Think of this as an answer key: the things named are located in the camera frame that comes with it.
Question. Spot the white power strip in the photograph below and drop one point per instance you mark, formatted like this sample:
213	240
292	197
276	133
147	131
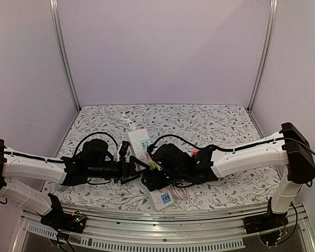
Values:
152	178

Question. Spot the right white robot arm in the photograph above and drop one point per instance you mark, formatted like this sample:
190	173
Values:
287	147

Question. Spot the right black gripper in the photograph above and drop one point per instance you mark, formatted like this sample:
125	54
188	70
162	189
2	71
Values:
152	177

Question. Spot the right aluminium frame post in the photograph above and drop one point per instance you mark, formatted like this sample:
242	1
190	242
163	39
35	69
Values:
273	6

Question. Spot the aluminium front rail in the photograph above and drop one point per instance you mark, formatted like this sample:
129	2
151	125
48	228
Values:
205	230

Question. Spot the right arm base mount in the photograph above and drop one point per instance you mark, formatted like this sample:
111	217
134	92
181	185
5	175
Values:
266	221

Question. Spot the grey-blue power strip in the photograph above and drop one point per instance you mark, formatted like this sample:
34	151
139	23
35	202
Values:
60	188

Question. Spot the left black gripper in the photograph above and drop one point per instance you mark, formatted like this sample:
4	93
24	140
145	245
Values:
125	173

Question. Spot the red cube socket adapter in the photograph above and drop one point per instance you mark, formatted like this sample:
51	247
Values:
194	153

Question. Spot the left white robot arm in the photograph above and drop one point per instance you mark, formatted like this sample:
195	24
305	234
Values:
14	165

